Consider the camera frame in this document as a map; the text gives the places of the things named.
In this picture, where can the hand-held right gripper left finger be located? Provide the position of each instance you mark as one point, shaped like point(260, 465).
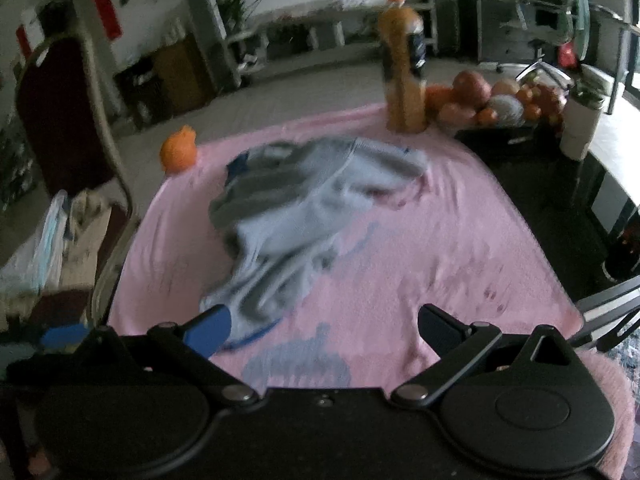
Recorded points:
point(217, 327)

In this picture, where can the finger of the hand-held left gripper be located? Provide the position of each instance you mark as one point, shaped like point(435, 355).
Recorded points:
point(65, 336)

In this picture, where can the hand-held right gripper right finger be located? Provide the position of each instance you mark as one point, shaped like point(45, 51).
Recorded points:
point(440, 327)

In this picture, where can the light grey knit sweater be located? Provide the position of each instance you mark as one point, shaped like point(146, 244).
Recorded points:
point(280, 220)

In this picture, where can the pink blanket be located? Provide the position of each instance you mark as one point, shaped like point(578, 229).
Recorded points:
point(450, 240)

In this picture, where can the white plastic bag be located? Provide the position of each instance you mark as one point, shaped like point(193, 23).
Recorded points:
point(40, 250)

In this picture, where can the beige cloth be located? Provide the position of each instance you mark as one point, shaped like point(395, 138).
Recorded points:
point(85, 240)

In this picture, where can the orange plush toy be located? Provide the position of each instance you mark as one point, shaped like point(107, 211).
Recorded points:
point(177, 152)

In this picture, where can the black fruit tray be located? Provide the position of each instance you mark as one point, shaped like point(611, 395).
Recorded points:
point(495, 135)

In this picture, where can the dark red chair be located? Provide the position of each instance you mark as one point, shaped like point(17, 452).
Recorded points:
point(60, 125)

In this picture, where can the pile of fruit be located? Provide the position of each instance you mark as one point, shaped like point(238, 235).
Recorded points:
point(480, 97)

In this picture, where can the white tumbler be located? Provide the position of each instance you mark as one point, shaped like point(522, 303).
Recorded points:
point(580, 125)

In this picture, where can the black cabinet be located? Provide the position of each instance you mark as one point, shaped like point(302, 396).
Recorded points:
point(137, 92)

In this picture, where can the orange juice bottle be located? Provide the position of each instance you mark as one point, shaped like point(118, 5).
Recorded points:
point(402, 75)

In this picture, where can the brown cabinet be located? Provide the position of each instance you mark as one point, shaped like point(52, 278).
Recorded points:
point(177, 75)

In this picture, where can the tall grey speaker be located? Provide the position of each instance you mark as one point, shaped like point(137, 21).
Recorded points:
point(435, 5)
point(210, 35)

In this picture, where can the red bag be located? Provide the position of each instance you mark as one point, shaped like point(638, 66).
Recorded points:
point(565, 55)

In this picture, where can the black subwoofer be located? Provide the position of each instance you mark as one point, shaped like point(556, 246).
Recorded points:
point(467, 25)

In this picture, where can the grey television stand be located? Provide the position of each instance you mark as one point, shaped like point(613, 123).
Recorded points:
point(300, 30)

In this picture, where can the green potted plant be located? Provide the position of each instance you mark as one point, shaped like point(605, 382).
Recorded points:
point(235, 10)

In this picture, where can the standing fan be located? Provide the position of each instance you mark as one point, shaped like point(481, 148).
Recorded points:
point(580, 15)

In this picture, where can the black metal chair frame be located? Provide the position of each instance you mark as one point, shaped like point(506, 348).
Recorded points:
point(607, 310)

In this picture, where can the grey metal frame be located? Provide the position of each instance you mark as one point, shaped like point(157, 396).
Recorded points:
point(617, 35)

